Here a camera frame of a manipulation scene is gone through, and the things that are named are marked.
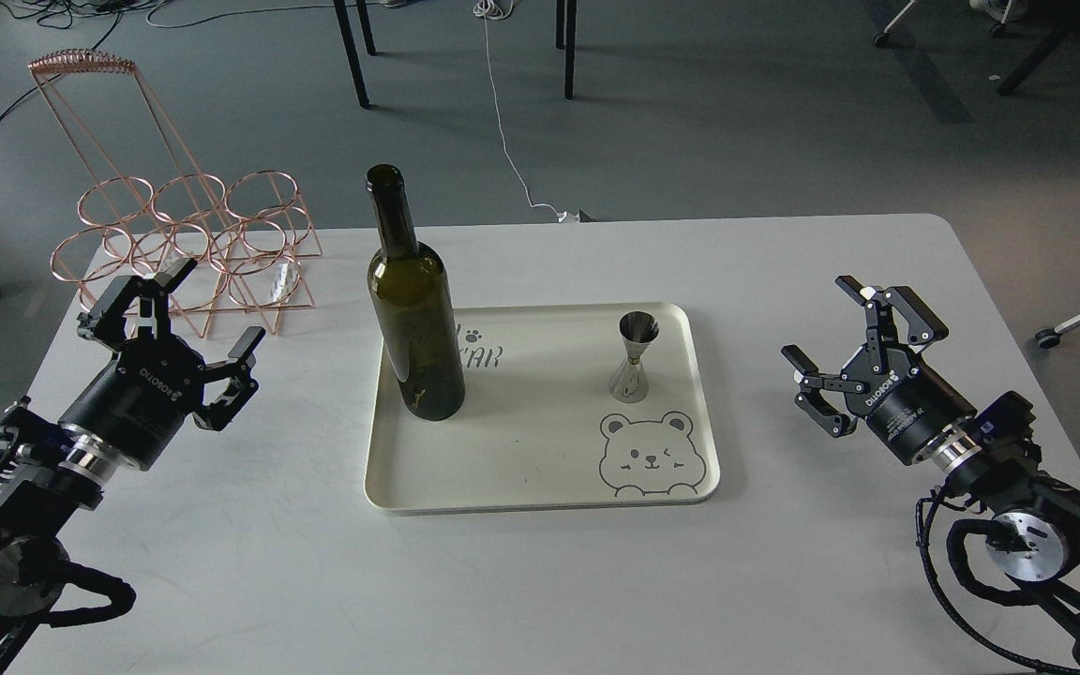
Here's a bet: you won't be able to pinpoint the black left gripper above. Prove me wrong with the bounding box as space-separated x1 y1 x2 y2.
59 258 266 471

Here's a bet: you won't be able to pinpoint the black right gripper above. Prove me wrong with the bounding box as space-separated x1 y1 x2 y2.
781 275 976 465

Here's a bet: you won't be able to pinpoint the silver metal jigger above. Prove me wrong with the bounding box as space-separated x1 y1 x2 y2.
609 310 659 403

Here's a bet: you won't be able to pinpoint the dark green wine bottle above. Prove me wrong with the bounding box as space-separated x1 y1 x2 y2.
366 165 465 420

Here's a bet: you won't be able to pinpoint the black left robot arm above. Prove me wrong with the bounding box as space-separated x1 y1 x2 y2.
0 258 265 674

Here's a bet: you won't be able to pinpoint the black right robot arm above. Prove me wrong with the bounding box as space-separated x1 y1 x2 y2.
783 275 1080 674

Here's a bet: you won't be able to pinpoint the cream bear serving tray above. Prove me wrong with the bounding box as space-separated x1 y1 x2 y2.
365 302 720 514

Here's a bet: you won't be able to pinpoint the office chair base right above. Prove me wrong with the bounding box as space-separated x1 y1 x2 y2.
873 0 1080 97

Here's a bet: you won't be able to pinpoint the black table legs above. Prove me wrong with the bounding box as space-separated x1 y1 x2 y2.
330 1 578 110

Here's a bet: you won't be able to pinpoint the copper wire wine rack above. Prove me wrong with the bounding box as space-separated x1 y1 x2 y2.
27 50 324 338

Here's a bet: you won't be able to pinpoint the black floor cables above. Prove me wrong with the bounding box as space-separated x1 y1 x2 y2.
0 0 335 181

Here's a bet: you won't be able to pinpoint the white floor cable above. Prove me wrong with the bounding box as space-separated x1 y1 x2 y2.
472 0 582 224

